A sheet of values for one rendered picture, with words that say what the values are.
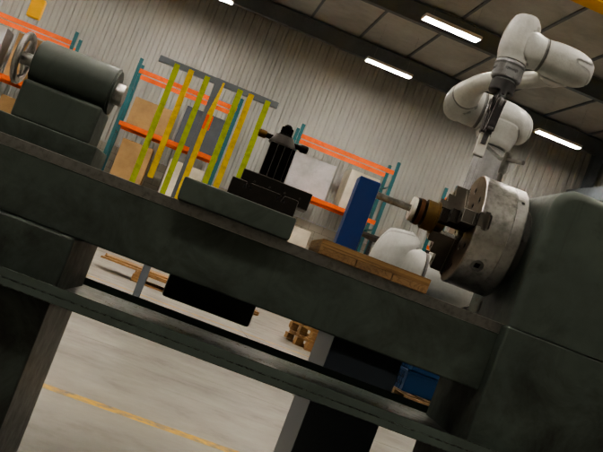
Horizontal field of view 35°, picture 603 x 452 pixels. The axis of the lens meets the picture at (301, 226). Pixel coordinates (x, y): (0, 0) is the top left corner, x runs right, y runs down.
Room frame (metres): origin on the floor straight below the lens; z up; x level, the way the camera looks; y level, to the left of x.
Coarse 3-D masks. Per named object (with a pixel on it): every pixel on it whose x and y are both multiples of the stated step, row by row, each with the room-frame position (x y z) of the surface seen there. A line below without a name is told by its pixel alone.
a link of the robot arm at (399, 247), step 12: (396, 228) 3.23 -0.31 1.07; (384, 240) 3.21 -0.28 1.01; (396, 240) 3.19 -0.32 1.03; (408, 240) 3.19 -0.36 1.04; (372, 252) 3.23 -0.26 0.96; (384, 252) 3.19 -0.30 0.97; (396, 252) 3.18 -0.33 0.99; (408, 252) 3.19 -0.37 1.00; (420, 252) 3.21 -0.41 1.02; (396, 264) 3.18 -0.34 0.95; (408, 264) 3.18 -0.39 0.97; (420, 264) 3.19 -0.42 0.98
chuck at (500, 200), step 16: (480, 192) 2.56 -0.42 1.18; (496, 192) 2.50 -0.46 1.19; (512, 192) 2.53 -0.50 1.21; (480, 208) 2.49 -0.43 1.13; (496, 208) 2.47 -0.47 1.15; (512, 208) 2.49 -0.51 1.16; (496, 224) 2.46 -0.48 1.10; (464, 240) 2.53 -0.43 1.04; (480, 240) 2.46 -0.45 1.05; (496, 240) 2.46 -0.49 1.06; (464, 256) 2.48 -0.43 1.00; (480, 256) 2.48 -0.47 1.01; (496, 256) 2.47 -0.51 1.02; (448, 272) 2.59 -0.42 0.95; (464, 272) 2.51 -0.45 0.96; (480, 272) 2.50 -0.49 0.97; (464, 288) 2.60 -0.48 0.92
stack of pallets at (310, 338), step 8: (296, 328) 12.51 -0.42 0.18; (304, 328) 12.21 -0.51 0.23; (312, 328) 11.86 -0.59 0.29; (288, 336) 12.51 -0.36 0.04; (296, 336) 12.20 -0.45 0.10; (304, 336) 12.07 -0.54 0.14; (312, 336) 11.83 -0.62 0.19; (296, 344) 12.19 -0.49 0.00; (304, 344) 11.93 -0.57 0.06; (312, 344) 11.86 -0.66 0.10
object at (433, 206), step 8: (424, 200) 2.59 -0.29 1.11; (424, 208) 2.57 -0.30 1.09; (432, 208) 2.57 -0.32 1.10; (440, 208) 2.57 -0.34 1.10; (416, 216) 2.58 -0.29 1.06; (424, 216) 2.57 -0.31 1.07; (432, 216) 2.57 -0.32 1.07; (424, 224) 2.58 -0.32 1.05; (432, 224) 2.58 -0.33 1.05; (440, 224) 2.58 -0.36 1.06
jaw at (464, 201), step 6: (456, 192) 2.67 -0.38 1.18; (462, 192) 2.67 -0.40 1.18; (468, 192) 2.68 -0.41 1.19; (450, 198) 2.64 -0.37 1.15; (456, 198) 2.65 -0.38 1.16; (462, 198) 2.66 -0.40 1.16; (468, 198) 2.66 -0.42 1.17; (444, 204) 2.62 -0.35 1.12; (450, 204) 2.63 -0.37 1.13; (456, 204) 2.63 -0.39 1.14; (462, 204) 2.64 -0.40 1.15
